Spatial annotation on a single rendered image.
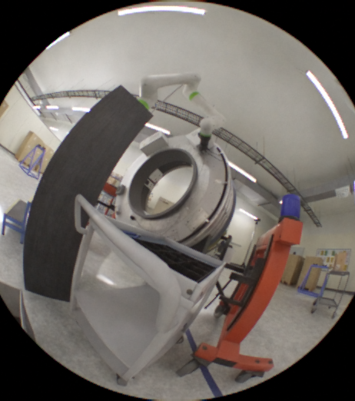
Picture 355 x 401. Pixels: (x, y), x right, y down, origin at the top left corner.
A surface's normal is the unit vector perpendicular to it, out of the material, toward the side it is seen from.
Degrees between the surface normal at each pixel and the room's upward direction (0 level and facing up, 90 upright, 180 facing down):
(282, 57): 180
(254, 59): 180
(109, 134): 90
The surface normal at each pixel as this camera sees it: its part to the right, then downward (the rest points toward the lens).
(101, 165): 0.72, 0.14
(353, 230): -0.90, -0.42
